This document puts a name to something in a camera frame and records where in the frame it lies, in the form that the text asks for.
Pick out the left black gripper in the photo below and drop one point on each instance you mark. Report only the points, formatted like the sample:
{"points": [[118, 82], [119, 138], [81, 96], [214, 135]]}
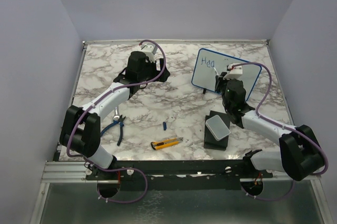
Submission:
{"points": [[153, 65]]}

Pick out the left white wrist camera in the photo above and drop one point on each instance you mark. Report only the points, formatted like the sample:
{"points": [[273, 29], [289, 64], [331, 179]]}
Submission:
{"points": [[149, 50]]}

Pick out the black box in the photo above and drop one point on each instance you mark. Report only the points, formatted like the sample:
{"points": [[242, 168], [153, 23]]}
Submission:
{"points": [[209, 140]]}

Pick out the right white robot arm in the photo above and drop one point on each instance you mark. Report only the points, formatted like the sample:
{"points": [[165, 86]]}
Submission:
{"points": [[299, 154]]}

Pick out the yellow utility knife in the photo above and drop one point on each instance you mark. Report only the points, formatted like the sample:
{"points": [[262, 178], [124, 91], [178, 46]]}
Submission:
{"points": [[157, 145]]}

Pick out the black mounting base rail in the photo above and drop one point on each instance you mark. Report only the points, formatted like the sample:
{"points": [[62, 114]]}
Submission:
{"points": [[195, 174]]}

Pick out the silver wrench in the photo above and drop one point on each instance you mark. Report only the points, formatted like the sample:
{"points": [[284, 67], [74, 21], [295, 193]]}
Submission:
{"points": [[116, 114]]}

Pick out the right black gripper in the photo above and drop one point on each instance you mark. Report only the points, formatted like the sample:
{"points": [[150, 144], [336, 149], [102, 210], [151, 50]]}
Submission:
{"points": [[220, 81]]}

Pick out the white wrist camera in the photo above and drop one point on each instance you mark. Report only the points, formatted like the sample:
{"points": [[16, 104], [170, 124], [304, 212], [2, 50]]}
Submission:
{"points": [[149, 50], [233, 71]]}

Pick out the blue framed whiteboard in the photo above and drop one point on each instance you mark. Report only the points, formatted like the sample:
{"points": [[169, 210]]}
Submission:
{"points": [[204, 75]]}

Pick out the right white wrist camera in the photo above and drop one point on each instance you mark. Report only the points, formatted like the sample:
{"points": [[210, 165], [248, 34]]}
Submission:
{"points": [[233, 71]]}

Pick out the grey white eraser case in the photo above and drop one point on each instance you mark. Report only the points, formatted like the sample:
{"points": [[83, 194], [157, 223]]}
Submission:
{"points": [[217, 127]]}

